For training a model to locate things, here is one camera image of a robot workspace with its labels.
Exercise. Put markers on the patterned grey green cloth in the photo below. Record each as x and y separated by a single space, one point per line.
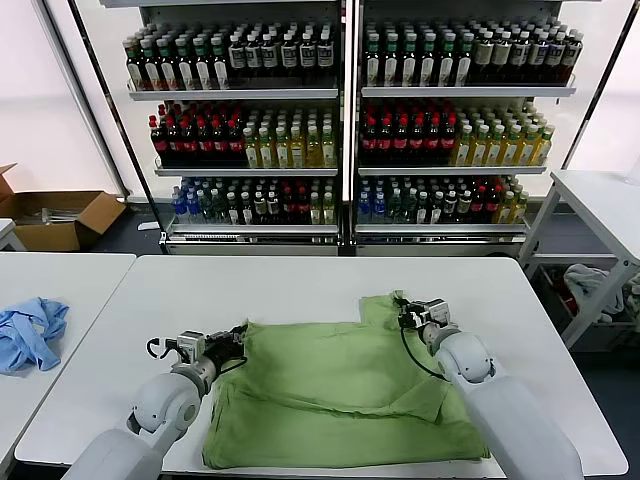
633 294

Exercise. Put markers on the crumpled light blue garment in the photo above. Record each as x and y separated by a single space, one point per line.
31 339

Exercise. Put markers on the open cardboard box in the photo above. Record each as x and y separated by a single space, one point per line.
96 219

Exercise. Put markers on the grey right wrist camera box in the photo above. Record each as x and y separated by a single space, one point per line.
436 312

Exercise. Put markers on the grey white cloth pile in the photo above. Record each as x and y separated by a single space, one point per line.
586 282

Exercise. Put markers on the white cap dark drink bottle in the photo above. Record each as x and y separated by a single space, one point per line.
270 58
554 54
237 58
325 55
234 212
423 212
436 212
260 209
536 54
253 58
307 57
464 207
274 209
518 54
571 53
247 212
450 207
289 57

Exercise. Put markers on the dark plastic storage crate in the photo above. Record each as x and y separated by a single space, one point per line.
611 332

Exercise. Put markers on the white metal beverage shelf rack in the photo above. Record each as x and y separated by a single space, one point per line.
466 92
231 94

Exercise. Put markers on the red garment in crate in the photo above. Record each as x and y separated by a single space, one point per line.
569 302

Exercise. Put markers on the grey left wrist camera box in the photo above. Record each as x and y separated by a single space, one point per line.
191 345

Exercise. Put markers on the red cap cola bottle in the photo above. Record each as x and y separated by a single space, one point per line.
370 143
288 209
204 145
416 143
219 145
432 143
301 209
477 207
401 143
189 145
235 145
385 143
448 143
159 144
174 145
491 207

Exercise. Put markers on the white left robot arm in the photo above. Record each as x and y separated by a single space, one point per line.
160 405

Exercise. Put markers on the white side table with legs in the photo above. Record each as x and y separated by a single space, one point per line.
601 209

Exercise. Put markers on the light green polo shirt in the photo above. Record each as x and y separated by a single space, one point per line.
325 375

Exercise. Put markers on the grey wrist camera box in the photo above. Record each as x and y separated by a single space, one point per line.
436 312
191 345

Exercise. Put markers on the blue water bottle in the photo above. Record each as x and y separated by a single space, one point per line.
178 209
192 209
379 209
365 209

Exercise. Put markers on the white cap beige label bottle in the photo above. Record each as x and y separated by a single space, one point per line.
483 54
500 54

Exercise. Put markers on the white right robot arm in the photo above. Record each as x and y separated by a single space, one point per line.
465 355

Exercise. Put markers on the white floor scrap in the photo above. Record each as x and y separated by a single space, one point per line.
147 227

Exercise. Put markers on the small white table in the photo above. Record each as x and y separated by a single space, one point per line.
8 234

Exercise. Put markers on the green cap dark tea bottle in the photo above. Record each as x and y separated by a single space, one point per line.
168 69
220 69
445 64
134 69
409 64
151 69
185 69
203 69
372 64
427 64
463 64
390 64

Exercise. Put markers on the green tinted water bottle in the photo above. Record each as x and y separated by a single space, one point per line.
409 209
396 208
220 209
206 209

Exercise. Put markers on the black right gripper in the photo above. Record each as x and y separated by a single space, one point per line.
416 316

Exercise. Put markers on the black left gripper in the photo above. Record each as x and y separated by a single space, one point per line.
222 350

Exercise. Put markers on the yellow juice bottle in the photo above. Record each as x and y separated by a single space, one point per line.
543 148
267 152
528 149
496 149
298 152
512 149
315 212
282 152
251 152
480 149
329 212
504 212
463 149
314 152
329 152
518 210

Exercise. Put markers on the black window frame post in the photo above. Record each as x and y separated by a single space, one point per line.
84 99
109 99
595 97

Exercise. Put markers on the clear plastic packaging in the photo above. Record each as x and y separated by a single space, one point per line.
61 215

